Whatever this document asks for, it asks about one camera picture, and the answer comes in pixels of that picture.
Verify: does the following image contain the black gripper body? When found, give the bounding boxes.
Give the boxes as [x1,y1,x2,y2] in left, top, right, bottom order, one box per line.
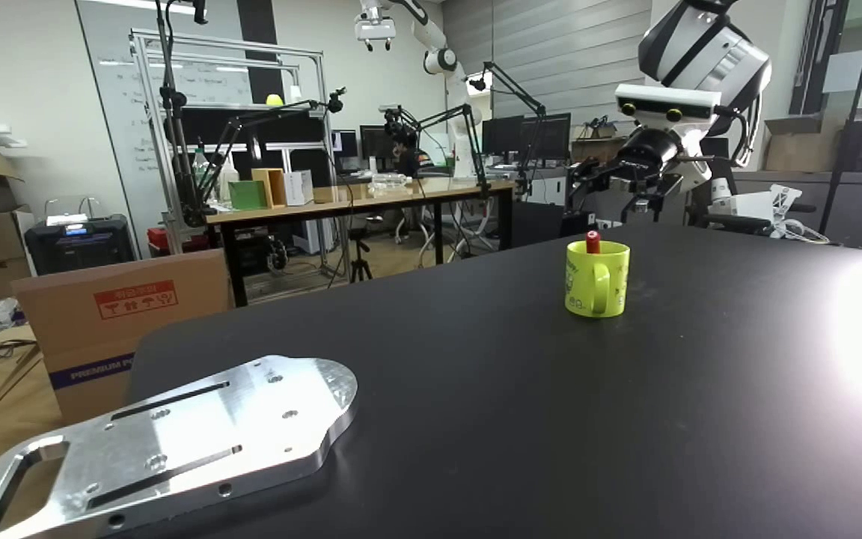
[603,124,693,196]

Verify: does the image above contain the yellow ceramic mug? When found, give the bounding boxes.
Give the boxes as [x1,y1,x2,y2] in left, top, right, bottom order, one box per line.
[561,238,635,325]

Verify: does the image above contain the dark computer monitor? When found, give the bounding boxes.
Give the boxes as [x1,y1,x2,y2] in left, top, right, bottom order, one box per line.
[479,110,573,164]

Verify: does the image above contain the white plastic part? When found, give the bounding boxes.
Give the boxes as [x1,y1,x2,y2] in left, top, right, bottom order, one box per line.
[687,176,835,248]

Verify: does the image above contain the long wooden desk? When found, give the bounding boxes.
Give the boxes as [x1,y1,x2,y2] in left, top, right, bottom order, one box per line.
[202,176,518,308]

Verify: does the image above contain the small black tripod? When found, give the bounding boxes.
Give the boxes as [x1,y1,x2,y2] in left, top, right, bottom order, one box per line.
[344,224,377,289]

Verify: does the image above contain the white carton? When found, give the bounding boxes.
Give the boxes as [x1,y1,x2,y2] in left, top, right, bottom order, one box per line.
[283,167,317,209]

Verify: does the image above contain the wooden box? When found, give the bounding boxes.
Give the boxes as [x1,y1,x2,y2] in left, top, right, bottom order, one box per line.
[247,164,290,209]

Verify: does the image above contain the green box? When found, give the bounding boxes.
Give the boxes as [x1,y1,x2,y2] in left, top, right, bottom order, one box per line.
[228,176,266,212]

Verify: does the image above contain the tall black boom stand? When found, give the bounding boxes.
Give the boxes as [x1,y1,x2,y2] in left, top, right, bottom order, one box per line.
[150,0,208,230]

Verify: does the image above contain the cardboard box with red label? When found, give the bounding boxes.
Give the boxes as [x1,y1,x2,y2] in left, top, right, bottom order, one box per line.
[12,247,232,425]

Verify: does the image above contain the black 3D printer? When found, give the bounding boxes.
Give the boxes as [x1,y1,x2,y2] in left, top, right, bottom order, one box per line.
[24,209,141,278]

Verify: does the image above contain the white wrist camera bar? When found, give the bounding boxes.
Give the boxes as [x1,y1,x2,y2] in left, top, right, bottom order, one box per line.
[612,80,727,125]

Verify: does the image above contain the whiteboard with metal frame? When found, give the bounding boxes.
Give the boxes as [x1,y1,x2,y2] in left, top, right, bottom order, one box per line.
[75,0,335,206]

